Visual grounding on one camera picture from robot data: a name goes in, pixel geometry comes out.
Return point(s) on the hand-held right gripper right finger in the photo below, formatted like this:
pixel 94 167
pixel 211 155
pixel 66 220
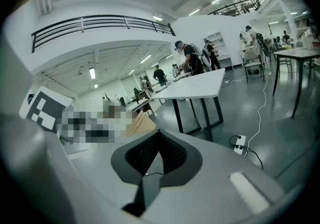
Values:
pixel 205 183

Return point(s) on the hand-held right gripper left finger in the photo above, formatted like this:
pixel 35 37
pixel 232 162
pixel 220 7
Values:
pixel 95 188

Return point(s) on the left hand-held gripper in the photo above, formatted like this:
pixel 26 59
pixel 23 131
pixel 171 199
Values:
pixel 47 107

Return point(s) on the white marble table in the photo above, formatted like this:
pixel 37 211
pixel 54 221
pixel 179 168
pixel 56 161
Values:
pixel 197 85

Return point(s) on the white curved backpack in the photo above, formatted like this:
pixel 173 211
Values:
pixel 206 61

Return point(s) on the grey padded chair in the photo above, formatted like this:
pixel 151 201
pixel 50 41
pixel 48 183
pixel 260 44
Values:
pixel 251 56

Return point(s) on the white open shelf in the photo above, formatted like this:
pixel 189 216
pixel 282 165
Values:
pixel 217 38

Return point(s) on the white table with slender legs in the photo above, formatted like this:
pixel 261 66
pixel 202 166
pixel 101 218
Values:
pixel 297 52

